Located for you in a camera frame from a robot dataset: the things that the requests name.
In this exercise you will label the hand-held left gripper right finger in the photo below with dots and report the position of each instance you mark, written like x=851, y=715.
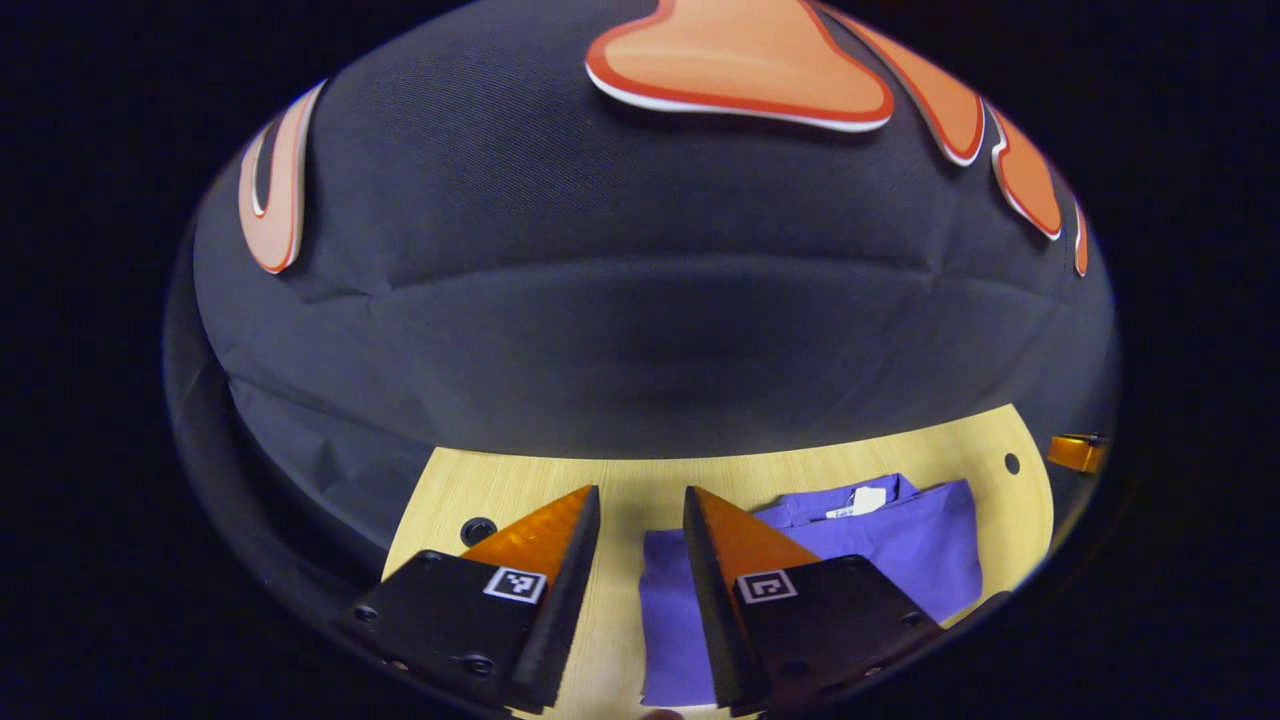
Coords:
x=715, y=620

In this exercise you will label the purple shirt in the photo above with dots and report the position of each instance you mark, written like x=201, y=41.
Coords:
x=900, y=550

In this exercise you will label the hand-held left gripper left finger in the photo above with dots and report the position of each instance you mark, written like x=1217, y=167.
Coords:
x=565, y=610

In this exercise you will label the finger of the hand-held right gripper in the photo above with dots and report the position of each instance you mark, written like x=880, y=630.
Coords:
x=1078, y=453

